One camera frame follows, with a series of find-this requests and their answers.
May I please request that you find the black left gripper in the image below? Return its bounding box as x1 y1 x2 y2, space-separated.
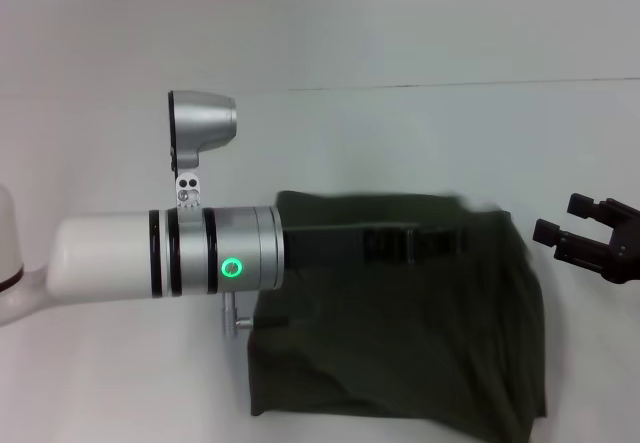
279 221 466 267

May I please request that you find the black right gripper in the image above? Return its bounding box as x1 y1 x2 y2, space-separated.
531 192 640 285

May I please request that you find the dark green FREE! t-shirt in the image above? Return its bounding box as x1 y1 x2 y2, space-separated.
244 190 549 443

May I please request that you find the left arm silver plug cable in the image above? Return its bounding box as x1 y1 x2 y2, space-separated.
221 290 291 335

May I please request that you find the silver left camera bracket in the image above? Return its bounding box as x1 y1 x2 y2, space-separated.
174 172 205 210

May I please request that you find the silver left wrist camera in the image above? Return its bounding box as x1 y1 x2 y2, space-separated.
167 89 238 173

